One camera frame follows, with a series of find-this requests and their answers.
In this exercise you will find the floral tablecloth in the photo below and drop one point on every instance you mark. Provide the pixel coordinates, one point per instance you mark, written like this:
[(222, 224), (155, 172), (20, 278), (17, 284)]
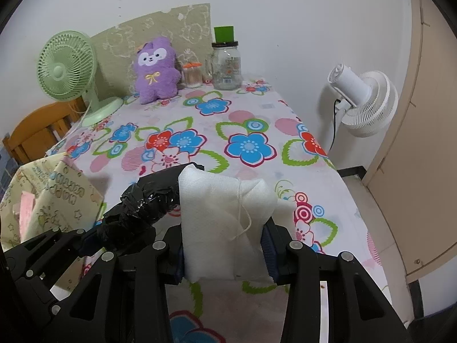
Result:
[(250, 133)]

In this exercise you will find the white tissue pack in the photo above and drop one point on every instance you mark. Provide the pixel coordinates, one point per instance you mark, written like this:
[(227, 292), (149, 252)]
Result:
[(221, 222)]

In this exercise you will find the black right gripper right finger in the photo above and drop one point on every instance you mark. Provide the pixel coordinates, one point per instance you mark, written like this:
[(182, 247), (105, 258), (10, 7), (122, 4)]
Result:
[(358, 311)]

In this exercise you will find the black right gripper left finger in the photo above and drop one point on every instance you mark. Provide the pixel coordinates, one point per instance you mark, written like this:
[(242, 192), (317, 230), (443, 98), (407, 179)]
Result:
[(171, 257)]

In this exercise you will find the glass jar with green lid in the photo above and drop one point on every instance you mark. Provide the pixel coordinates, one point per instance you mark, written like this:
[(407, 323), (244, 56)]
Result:
[(224, 62)]

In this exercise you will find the beige wooden door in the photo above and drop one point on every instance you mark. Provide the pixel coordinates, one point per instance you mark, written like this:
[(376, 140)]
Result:
[(414, 184)]

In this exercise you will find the purple plush toy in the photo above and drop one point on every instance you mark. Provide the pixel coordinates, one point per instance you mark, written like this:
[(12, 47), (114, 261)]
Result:
[(156, 75)]

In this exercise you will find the toothpick jar orange lid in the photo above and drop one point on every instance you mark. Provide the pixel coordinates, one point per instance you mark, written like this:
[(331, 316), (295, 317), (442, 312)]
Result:
[(192, 74)]

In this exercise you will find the white circulator fan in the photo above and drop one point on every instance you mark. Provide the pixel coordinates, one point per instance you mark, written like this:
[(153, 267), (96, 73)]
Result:
[(366, 103)]

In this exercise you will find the black plastic bag bundle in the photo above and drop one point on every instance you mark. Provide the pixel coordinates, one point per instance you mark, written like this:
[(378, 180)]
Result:
[(128, 227)]

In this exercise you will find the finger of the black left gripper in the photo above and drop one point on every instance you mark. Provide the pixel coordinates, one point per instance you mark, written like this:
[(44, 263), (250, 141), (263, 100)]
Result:
[(121, 299), (49, 255)]

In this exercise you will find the pink tissue packet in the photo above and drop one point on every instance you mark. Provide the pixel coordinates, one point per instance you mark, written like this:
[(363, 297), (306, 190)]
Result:
[(23, 212)]

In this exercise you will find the green desk fan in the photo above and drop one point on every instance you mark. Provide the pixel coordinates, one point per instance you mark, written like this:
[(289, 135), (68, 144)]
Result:
[(66, 69)]

